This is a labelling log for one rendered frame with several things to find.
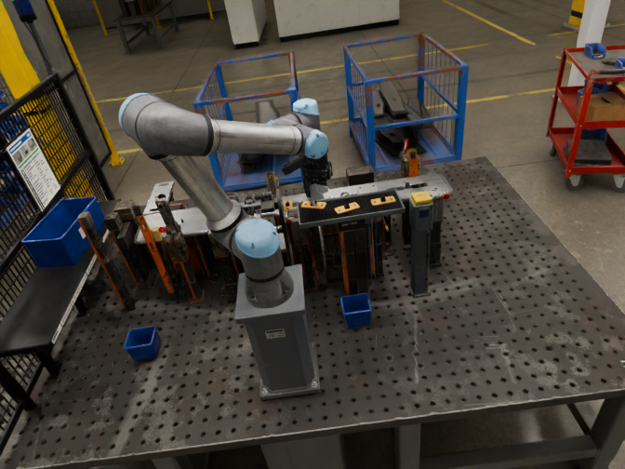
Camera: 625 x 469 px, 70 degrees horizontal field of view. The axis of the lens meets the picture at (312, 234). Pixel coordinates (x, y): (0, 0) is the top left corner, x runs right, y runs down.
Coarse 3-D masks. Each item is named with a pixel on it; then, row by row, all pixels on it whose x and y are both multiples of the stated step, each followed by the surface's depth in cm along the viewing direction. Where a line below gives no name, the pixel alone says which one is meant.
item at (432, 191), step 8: (432, 192) 178; (440, 192) 177; (432, 200) 175; (440, 200) 175; (440, 208) 177; (432, 216) 179; (440, 216) 180; (432, 224) 183; (440, 224) 183; (432, 232) 185; (440, 232) 185; (432, 240) 188; (432, 248) 190; (432, 256) 192; (440, 256) 192; (432, 264) 194; (440, 264) 194
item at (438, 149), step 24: (360, 72) 354; (432, 72) 336; (384, 96) 406; (360, 120) 403; (384, 120) 436; (408, 120) 380; (432, 120) 358; (456, 120) 364; (360, 144) 420; (384, 144) 409; (408, 144) 408; (432, 144) 409; (456, 144) 373; (384, 168) 380
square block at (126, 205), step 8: (128, 200) 204; (120, 208) 199; (128, 208) 199; (120, 216) 200; (128, 216) 201; (136, 224) 204; (136, 232) 206; (144, 248) 212; (144, 256) 215; (152, 264) 218
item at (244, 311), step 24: (240, 288) 139; (240, 312) 131; (264, 312) 130; (288, 312) 128; (264, 336) 135; (288, 336) 136; (264, 360) 142; (288, 360) 143; (312, 360) 155; (264, 384) 153; (288, 384) 150; (312, 384) 151
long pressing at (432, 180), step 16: (416, 176) 202; (432, 176) 199; (336, 192) 199; (352, 192) 197; (400, 192) 192; (416, 192) 190; (448, 192) 187; (192, 208) 202; (160, 224) 195; (192, 224) 192; (144, 240) 186
